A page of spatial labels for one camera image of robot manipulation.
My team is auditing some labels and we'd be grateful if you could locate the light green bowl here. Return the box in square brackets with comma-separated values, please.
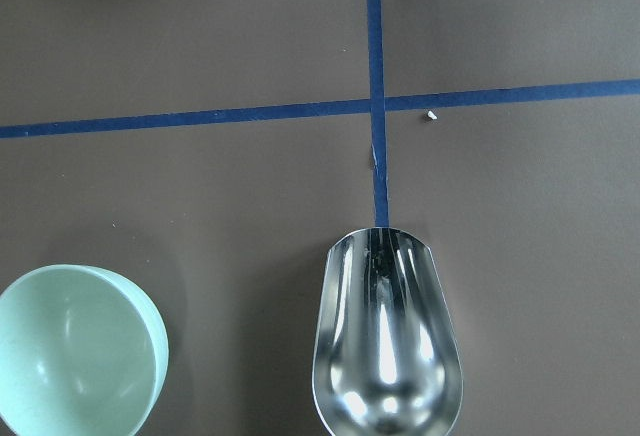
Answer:
[1, 264, 169, 435]

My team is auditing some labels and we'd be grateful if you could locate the metal ice scoop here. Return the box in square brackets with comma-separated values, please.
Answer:
[312, 227, 464, 435]

